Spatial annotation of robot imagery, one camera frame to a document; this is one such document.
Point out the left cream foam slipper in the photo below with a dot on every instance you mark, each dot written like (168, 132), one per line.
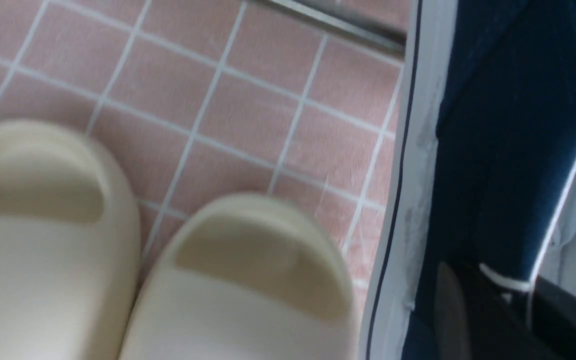
(70, 245)

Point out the navy slip-on shoe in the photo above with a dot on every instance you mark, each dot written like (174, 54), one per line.
(484, 172)

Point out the right cream foam slipper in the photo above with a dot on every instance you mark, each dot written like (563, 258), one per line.
(247, 277)

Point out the cream foam slipper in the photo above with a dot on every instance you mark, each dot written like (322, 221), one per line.
(70, 245)
(247, 277)

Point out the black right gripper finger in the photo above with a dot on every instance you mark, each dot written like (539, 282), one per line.
(473, 322)

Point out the steel shoe rack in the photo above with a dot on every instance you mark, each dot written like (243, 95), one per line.
(347, 24)

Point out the pink checkered tablecloth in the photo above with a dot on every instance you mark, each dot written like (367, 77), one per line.
(202, 98)

